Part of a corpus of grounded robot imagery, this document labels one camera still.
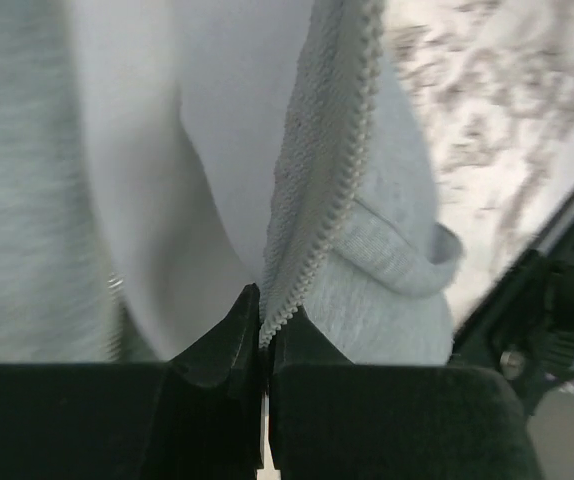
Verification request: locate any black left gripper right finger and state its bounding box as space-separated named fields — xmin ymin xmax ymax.
xmin=269 ymin=311 xmax=542 ymax=480

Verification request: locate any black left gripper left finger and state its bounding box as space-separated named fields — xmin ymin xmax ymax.
xmin=0 ymin=285 xmax=262 ymax=479

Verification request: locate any grey zip-up jacket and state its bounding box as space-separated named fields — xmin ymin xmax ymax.
xmin=0 ymin=1 xmax=461 ymax=366

